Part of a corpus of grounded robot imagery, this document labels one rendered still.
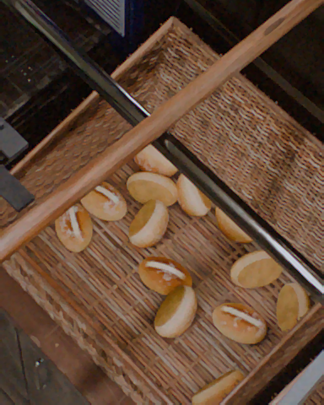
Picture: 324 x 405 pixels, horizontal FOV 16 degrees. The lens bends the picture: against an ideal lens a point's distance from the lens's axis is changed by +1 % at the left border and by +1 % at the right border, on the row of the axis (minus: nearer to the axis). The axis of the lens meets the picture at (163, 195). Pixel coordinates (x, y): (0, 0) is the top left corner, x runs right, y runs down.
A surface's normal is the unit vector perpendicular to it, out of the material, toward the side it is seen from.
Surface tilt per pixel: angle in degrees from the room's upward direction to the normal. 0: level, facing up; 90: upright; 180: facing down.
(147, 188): 60
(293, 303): 51
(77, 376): 0
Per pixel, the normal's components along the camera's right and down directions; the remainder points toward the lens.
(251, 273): 0.29, 0.35
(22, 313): 0.04, -0.48
